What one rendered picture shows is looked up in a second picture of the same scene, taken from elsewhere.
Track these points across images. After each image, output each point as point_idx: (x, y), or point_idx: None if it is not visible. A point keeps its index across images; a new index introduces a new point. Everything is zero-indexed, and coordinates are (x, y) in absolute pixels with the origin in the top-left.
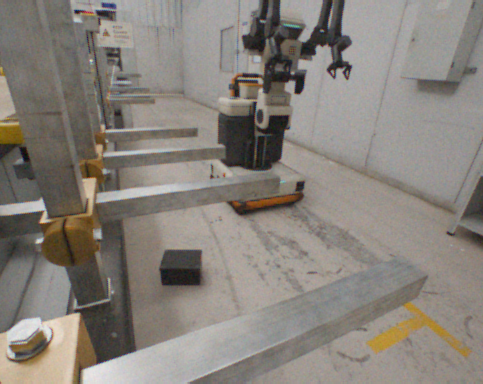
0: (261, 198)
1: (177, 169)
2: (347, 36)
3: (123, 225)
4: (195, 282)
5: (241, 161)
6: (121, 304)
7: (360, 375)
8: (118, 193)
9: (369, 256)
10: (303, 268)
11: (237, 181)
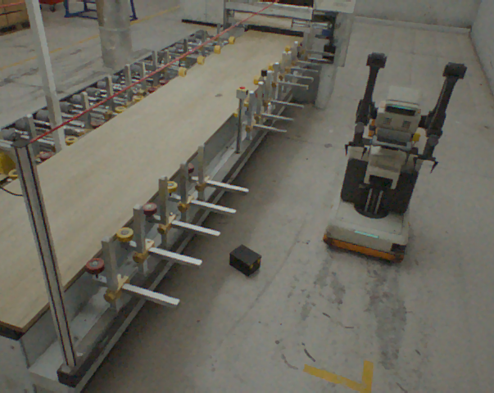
0: (349, 241)
1: (323, 177)
2: (435, 137)
3: (194, 225)
4: (246, 273)
5: (355, 200)
6: (169, 247)
7: (280, 369)
8: (177, 222)
9: (393, 338)
10: (324, 309)
11: (205, 231)
